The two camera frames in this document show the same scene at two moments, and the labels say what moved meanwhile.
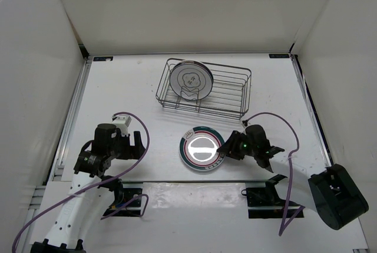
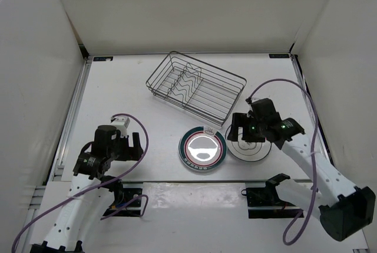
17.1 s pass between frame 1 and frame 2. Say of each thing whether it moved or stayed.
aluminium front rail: stayed
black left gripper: stayed
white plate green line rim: moved
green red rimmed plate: stayed
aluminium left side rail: stayed
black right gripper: moved
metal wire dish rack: moved
